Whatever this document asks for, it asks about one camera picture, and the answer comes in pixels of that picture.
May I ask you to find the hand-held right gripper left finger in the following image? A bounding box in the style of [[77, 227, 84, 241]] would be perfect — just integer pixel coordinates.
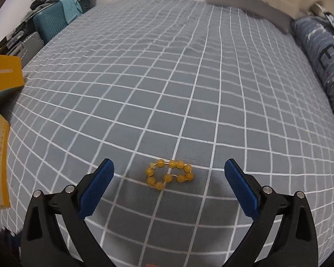
[[21, 158, 114, 267]]

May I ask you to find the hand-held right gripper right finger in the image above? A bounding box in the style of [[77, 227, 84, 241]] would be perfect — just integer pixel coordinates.
[[224, 158, 319, 267]]

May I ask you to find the yellow bead bracelet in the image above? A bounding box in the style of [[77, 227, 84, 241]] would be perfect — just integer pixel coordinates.
[[144, 158, 194, 191]]

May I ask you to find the blue and yellow cardboard box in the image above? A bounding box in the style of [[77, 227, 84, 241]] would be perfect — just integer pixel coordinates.
[[0, 54, 25, 210]]

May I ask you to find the grey checked bed sheet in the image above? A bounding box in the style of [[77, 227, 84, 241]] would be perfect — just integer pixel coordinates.
[[0, 0, 334, 267]]

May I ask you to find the blue-grey printed pillow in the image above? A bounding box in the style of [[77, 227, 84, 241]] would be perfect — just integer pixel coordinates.
[[291, 15, 334, 141]]

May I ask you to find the grey suitcase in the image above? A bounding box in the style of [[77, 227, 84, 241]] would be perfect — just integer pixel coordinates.
[[4, 32, 45, 69]]

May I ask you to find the teal suitcase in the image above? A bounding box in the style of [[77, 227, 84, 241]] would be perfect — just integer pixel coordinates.
[[33, 0, 78, 45]]

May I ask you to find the black electronics pile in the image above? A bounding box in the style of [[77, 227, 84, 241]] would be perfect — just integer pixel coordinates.
[[0, 21, 35, 49]]

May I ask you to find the dark teal storage bin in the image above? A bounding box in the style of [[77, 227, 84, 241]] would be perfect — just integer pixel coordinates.
[[79, 0, 96, 13]]

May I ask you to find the teal cloth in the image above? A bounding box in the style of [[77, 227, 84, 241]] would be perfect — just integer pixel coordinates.
[[58, 0, 82, 24]]

